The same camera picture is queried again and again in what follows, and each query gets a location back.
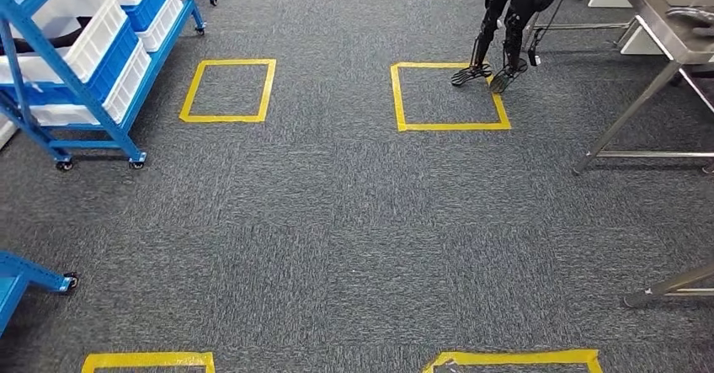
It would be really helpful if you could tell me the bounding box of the black plastic part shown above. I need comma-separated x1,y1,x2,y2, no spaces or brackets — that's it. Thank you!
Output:
0,16,93,56

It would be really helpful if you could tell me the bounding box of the blue wheeled tray rack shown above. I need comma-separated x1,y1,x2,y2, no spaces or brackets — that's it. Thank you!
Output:
0,0,207,172

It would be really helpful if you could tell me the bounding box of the blue plastic tray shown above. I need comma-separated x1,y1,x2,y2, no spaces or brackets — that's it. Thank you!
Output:
11,21,141,107
121,0,177,32

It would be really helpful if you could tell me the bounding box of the yellow floor tape rectangle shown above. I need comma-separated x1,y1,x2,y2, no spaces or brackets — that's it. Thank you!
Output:
81,351,216,373

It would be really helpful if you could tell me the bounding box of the stainless steel side table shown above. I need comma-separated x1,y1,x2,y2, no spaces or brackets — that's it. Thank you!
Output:
571,0,714,176

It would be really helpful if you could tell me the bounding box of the grey metal object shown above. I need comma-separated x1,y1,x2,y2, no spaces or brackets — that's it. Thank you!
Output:
665,6,714,38

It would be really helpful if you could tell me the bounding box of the black hanging tether cable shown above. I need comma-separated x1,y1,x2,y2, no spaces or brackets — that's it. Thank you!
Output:
526,0,576,68

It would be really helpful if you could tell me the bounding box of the stainless steel table frame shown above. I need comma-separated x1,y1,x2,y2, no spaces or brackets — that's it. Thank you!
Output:
521,0,637,48

